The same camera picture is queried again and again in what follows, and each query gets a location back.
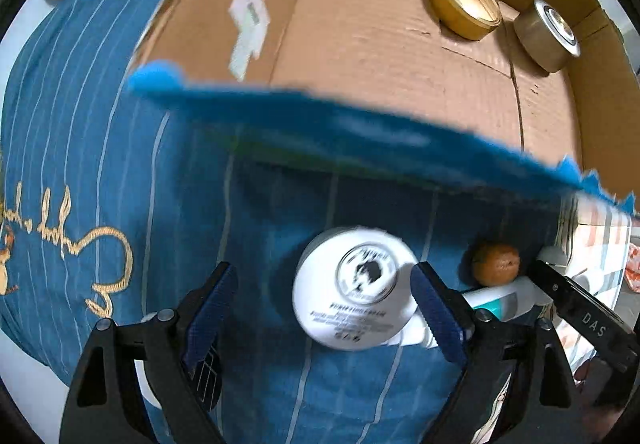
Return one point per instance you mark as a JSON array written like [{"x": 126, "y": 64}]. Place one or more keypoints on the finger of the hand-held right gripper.
[{"x": 580, "y": 311}]

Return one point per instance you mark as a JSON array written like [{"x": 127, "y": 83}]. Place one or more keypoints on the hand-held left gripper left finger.
[{"x": 209, "y": 319}]

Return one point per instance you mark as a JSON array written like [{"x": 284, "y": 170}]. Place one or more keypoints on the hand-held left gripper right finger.
[{"x": 441, "y": 319}]

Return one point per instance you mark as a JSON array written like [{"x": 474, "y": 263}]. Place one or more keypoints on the white round cream jar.
[{"x": 352, "y": 286}]

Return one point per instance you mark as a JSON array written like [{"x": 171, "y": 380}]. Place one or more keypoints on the blue foil packet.
[{"x": 360, "y": 134}]

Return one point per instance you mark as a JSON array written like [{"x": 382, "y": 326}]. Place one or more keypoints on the cardboard box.
[{"x": 400, "y": 39}]

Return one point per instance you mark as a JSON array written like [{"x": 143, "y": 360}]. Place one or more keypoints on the white and teal tube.
[{"x": 500, "y": 301}]

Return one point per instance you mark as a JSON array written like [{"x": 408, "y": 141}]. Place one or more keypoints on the orange and white cloth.
[{"x": 632, "y": 269}]

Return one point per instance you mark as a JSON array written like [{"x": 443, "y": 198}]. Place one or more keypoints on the brown walnut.
[{"x": 496, "y": 264}]

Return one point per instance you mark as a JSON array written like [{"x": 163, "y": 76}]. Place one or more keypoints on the checked pale cloth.
[{"x": 602, "y": 234}]

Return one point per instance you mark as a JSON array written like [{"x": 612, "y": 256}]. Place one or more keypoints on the blue striped blanket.
[{"x": 90, "y": 139}]

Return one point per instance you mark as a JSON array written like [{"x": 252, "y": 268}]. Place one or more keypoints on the silver round tin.
[{"x": 542, "y": 37}]

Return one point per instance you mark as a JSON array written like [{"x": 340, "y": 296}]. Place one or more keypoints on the gold round tin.
[{"x": 462, "y": 7}]

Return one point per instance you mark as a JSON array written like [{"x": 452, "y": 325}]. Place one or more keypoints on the white paper label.
[{"x": 250, "y": 4}]

